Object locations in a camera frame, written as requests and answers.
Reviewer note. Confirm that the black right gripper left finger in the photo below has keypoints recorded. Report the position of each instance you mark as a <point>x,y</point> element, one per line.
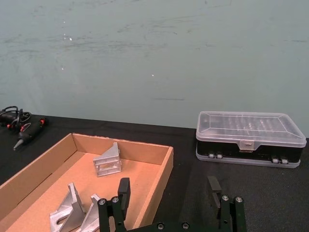
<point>123,193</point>

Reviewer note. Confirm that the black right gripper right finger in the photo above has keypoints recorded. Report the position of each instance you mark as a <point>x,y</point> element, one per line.
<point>214,191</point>

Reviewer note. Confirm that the black table cloth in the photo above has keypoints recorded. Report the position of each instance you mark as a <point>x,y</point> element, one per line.
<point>241,188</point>

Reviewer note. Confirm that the shallow brown cardboard tray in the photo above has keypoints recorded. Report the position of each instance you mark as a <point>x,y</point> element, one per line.
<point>96,178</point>

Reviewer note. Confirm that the clear plastic case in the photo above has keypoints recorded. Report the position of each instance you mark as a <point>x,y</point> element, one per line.
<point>248,139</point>

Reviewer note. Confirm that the silver metal corner bracket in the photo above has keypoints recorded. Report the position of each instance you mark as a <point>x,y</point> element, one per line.
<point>90,216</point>
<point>68,209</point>
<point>108,160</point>

